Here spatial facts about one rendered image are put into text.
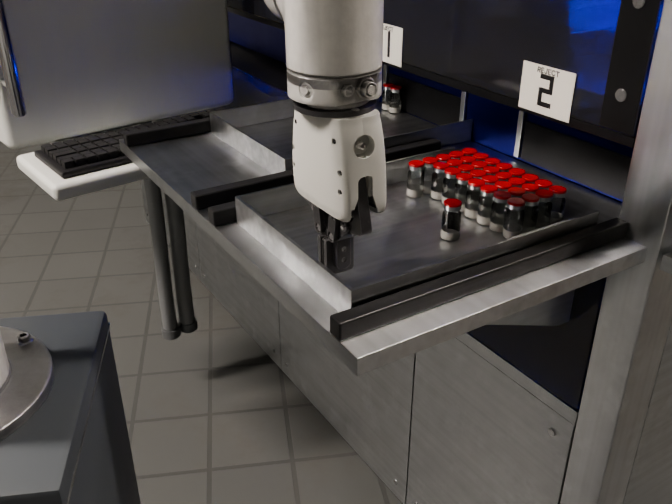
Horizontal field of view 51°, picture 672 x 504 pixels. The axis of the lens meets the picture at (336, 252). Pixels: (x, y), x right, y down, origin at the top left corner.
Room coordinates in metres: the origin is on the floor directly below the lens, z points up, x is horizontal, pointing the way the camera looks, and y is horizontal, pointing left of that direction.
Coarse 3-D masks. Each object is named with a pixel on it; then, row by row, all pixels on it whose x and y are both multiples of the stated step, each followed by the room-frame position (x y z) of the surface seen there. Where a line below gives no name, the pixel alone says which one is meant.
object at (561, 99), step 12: (528, 72) 0.90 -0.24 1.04; (540, 72) 0.88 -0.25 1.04; (552, 72) 0.86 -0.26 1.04; (564, 72) 0.85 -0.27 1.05; (528, 84) 0.89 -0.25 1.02; (540, 84) 0.88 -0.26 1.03; (564, 84) 0.85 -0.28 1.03; (528, 96) 0.89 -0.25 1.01; (552, 96) 0.86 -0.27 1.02; (564, 96) 0.84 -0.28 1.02; (528, 108) 0.89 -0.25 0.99; (540, 108) 0.87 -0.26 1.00; (552, 108) 0.86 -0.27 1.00; (564, 108) 0.84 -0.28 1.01; (564, 120) 0.84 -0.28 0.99
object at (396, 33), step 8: (384, 24) 1.16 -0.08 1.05; (384, 32) 1.16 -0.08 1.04; (392, 32) 1.14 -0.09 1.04; (400, 32) 1.13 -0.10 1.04; (384, 40) 1.16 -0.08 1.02; (392, 40) 1.14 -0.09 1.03; (400, 40) 1.12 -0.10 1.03; (384, 48) 1.16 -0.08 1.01; (392, 48) 1.14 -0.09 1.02; (400, 48) 1.12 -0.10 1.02; (384, 56) 1.16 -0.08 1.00; (392, 56) 1.14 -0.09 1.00; (400, 56) 1.12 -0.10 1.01; (392, 64) 1.14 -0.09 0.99; (400, 64) 1.12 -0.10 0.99
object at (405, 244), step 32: (256, 192) 0.79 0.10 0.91; (288, 192) 0.82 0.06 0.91; (256, 224) 0.73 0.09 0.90; (288, 224) 0.77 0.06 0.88; (384, 224) 0.77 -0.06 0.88; (416, 224) 0.77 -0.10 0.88; (576, 224) 0.72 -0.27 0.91; (288, 256) 0.67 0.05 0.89; (384, 256) 0.69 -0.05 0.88; (416, 256) 0.69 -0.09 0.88; (448, 256) 0.69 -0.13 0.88; (480, 256) 0.64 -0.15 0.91; (320, 288) 0.61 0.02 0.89; (352, 288) 0.57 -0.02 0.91; (384, 288) 0.58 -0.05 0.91
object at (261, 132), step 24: (216, 120) 1.11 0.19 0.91; (240, 120) 1.15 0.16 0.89; (264, 120) 1.18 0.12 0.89; (288, 120) 1.19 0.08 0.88; (384, 120) 1.19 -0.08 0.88; (408, 120) 1.19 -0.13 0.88; (240, 144) 1.03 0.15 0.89; (264, 144) 1.06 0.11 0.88; (288, 144) 1.06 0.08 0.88; (384, 144) 1.00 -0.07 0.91; (264, 168) 0.96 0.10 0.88; (288, 168) 0.91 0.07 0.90
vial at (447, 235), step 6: (444, 210) 0.74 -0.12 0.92; (450, 210) 0.73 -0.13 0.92; (456, 210) 0.73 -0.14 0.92; (444, 216) 0.73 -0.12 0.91; (450, 216) 0.73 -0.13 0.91; (456, 216) 0.73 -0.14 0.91; (444, 222) 0.73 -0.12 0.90; (450, 222) 0.73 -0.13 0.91; (456, 222) 0.73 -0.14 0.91; (444, 228) 0.73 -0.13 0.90; (450, 228) 0.73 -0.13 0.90; (456, 228) 0.73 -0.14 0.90; (444, 234) 0.73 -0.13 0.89; (450, 234) 0.73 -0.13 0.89; (456, 234) 0.73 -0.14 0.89; (450, 240) 0.73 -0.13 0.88
